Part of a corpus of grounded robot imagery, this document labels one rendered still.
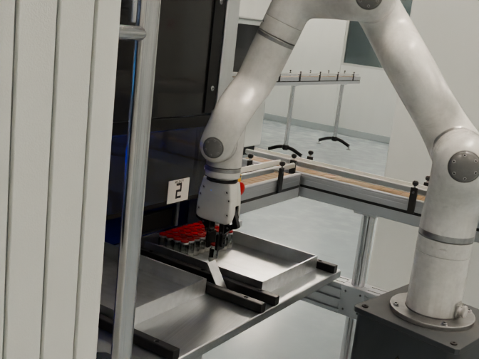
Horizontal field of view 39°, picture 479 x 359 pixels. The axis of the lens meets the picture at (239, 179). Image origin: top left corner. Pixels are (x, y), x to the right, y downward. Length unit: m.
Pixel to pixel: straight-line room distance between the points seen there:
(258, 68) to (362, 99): 8.73
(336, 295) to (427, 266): 1.11
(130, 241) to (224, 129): 0.72
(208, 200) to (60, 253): 0.94
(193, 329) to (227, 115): 0.46
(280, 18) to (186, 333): 0.69
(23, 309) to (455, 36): 2.49
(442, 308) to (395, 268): 1.59
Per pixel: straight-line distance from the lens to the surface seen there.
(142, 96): 0.75
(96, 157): 0.70
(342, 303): 2.63
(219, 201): 1.59
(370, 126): 10.19
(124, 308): 0.82
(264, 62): 1.51
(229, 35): 1.82
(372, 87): 10.16
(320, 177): 2.53
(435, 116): 1.53
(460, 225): 1.52
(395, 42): 1.50
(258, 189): 2.30
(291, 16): 1.51
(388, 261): 3.16
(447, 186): 1.45
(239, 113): 1.48
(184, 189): 1.77
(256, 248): 1.79
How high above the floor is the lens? 1.45
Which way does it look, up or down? 13 degrees down
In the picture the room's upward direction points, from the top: 7 degrees clockwise
